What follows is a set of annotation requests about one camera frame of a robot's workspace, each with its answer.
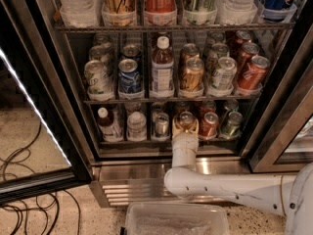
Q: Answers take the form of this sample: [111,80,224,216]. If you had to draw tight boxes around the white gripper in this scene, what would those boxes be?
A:
[172,116,199,170]

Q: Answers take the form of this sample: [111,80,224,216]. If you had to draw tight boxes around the orange can bottom shelf front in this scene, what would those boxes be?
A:
[176,111,196,131]

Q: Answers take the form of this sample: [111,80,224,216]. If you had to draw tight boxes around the orange can shelf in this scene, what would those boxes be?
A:
[176,111,196,131]
[144,0,177,25]

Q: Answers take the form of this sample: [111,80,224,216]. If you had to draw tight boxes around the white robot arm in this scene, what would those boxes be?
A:
[164,132,313,235]

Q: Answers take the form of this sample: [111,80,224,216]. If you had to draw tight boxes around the red can bottom shelf front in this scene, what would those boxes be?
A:
[199,112,219,140]

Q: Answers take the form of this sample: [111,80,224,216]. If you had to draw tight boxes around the red can shelf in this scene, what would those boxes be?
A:
[199,112,219,140]
[228,30,253,57]
[236,42,260,72]
[238,56,270,90]
[198,100,216,118]

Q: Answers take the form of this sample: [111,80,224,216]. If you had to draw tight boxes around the silver can bottom shelf front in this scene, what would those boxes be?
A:
[154,113,169,138]

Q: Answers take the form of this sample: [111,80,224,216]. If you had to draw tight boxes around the green can bottom shelf front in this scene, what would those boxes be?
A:
[219,112,244,139]

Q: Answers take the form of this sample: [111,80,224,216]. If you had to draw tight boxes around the green can shelf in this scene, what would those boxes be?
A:
[222,99,239,118]
[183,0,217,25]
[219,112,244,139]

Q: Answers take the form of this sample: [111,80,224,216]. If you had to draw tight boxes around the tea bottle middle shelf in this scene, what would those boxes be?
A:
[151,36,174,98]

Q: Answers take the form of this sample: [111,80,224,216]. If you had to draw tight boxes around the clear water bottle bottom shelf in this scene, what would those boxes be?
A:
[126,112,147,142]

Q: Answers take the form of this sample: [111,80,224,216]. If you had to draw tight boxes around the gold can middle shelf front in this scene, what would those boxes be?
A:
[180,57,204,92]

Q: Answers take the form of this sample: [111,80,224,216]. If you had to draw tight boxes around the gold can shelf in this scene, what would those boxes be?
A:
[180,43,200,66]
[180,57,204,92]

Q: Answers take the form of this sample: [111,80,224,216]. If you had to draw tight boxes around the white can middle shelf front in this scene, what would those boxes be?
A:
[209,57,237,91]

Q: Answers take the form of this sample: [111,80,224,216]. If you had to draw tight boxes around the white can shelf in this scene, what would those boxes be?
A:
[209,57,237,91]
[205,43,230,71]

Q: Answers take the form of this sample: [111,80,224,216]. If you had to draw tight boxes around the blue can middle shelf front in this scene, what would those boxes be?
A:
[118,59,141,94]

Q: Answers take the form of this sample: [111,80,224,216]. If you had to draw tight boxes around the brown tea bottle bottom shelf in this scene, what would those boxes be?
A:
[97,107,122,142]

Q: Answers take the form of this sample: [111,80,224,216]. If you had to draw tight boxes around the red can middle shelf front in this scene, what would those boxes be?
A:
[238,56,270,90]

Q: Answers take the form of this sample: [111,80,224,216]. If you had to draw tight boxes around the stainless steel fridge cabinet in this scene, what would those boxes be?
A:
[6,0,313,209]

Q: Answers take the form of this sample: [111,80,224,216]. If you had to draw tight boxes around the white green can middle front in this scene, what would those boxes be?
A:
[84,60,112,100]

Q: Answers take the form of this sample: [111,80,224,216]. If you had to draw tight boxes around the white green can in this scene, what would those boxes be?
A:
[89,45,112,68]
[84,60,112,100]

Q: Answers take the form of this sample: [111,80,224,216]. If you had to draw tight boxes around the right glass fridge door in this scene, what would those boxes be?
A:
[249,60,313,173]

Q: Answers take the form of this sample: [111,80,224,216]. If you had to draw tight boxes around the red can middle shelf rear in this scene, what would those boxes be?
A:
[228,30,253,57]

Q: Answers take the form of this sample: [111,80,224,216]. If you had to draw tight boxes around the orange can top shelf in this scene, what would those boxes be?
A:
[144,0,177,25]

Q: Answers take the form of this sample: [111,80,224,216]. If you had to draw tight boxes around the green can top shelf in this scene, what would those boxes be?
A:
[183,0,217,25]

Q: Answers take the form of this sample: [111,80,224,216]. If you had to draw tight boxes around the yellow can top shelf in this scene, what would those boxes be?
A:
[102,0,136,26]

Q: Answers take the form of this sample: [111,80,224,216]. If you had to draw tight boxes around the open glass fridge door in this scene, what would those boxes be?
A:
[0,0,92,205]

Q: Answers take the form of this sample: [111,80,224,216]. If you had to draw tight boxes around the clear plastic bin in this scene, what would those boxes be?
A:
[119,202,230,235]

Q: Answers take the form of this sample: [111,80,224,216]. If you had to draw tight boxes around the clear water bottle top right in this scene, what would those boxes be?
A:
[216,0,257,25]

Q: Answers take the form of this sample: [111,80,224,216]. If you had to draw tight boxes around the clear water bottle top left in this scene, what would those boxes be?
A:
[60,0,101,28]

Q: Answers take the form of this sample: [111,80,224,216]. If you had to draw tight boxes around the black floor cables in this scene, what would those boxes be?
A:
[0,120,82,235]

